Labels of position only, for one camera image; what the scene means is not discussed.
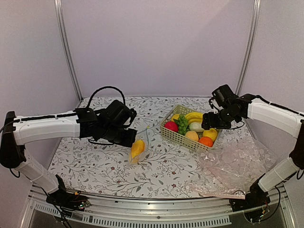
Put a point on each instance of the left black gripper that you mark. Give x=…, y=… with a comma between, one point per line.
x=130, y=139

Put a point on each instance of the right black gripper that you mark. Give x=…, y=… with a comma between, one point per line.
x=209, y=123

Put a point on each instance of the yellow mango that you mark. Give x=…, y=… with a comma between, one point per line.
x=137, y=149

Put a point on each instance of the clear zip top bag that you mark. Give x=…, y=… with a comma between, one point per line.
x=143, y=135

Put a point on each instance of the yellow lemon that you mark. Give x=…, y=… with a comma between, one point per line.
x=211, y=133

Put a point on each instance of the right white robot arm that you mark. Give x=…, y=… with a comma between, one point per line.
x=278, y=127

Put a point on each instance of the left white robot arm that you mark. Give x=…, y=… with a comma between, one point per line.
x=111, y=124

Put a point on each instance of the orange fruit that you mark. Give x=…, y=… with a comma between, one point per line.
x=206, y=141

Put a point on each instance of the yellow banana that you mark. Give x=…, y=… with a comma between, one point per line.
x=194, y=116

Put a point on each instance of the green grape bunch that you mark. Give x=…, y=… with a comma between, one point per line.
x=182, y=124

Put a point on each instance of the floral table cloth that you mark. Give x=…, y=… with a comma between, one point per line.
x=105, y=169

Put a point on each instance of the crumpled clear plastic sheet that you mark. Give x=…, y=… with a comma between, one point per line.
x=231, y=168

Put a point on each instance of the red apple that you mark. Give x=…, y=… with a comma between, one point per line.
x=172, y=126

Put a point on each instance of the front aluminium rail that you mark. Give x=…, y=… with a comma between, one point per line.
x=108, y=211

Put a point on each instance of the right aluminium frame post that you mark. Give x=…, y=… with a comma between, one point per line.
x=249, y=47

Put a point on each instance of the aluminium frame post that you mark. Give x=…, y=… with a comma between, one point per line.
x=249, y=47
x=66, y=48

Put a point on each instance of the left aluminium frame post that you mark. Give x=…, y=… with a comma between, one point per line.
x=66, y=48

